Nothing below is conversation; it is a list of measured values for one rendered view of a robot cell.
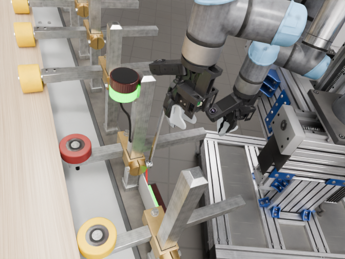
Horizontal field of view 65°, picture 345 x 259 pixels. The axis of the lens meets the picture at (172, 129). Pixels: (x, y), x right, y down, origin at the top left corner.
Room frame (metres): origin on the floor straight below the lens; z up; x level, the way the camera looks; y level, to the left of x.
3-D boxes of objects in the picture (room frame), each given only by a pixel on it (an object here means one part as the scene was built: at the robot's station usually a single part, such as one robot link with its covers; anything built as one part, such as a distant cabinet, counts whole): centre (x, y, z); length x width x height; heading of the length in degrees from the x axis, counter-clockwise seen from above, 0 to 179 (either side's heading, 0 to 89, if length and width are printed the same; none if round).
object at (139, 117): (0.47, 0.09, 0.90); 0.03 x 0.03 x 0.48; 35
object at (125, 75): (0.45, 0.12, 1.04); 0.06 x 0.06 x 0.22; 35
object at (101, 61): (0.70, 0.24, 0.94); 0.13 x 0.06 x 0.05; 35
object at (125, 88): (0.45, 0.12, 1.13); 0.06 x 0.06 x 0.02
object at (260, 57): (0.71, -0.18, 1.12); 0.09 x 0.08 x 0.11; 167
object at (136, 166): (0.49, 0.10, 0.84); 0.13 x 0.06 x 0.05; 35
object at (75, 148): (0.42, 0.23, 0.85); 0.08 x 0.08 x 0.11
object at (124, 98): (0.45, 0.12, 1.11); 0.06 x 0.06 x 0.02
